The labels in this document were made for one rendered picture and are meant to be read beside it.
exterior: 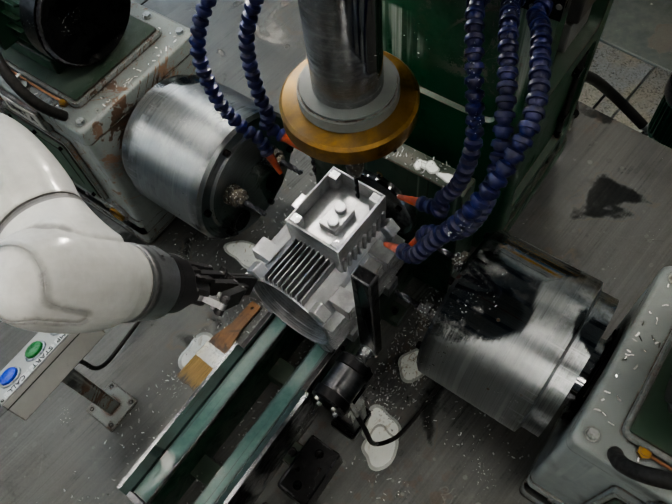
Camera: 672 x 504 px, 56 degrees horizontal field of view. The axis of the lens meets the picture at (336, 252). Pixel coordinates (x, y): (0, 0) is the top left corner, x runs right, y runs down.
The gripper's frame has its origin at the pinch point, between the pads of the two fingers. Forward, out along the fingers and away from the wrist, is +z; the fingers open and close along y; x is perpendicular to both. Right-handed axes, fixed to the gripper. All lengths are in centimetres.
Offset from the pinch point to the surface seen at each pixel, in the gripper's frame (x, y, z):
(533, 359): -12.5, -41.1, 2.2
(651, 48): -121, -17, 197
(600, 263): -29, -42, 52
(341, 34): -34.9, -8.7, -22.6
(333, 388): 6.2, -19.6, 3.4
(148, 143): -11.0, 27.9, 2.4
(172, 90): -20.5, 30.0, 4.7
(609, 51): -93, -12, 132
